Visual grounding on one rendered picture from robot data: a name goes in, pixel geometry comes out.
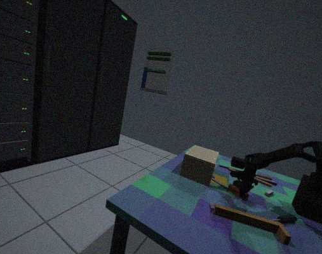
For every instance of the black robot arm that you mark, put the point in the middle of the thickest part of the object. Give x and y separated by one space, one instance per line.
260 161

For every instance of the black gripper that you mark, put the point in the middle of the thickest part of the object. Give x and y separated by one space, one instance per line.
246 184

